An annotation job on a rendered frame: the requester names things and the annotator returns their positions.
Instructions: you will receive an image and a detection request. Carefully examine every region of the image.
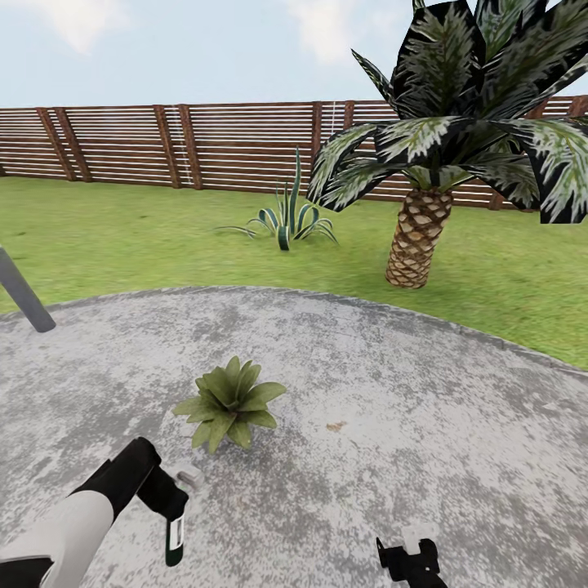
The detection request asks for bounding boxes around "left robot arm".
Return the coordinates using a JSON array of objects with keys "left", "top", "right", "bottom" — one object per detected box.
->
[{"left": 0, "top": 437, "right": 205, "bottom": 588}]

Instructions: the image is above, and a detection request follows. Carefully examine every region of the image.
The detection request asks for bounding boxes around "insectifuge atomizer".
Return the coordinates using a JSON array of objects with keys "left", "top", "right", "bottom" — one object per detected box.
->
[{"left": 166, "top": 510, "right": 185, "bottom": 567}]

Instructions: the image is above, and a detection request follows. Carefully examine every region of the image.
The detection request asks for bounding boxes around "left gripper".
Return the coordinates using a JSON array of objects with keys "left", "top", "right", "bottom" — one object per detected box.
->
[{"left": 141, "top": 472, "right": 189, "bottom": 522}]

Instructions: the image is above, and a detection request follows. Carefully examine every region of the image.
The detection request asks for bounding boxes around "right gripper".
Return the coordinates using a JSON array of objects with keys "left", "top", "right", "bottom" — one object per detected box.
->
[{"left": 376, "top": 538, "right": 440, "bottom": 586}]

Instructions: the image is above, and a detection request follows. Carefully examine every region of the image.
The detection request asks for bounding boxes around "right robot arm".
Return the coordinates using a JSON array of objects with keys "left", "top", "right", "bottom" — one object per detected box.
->
[{"left": 376, "top": 521, "right": 449, "bottom": 588}]

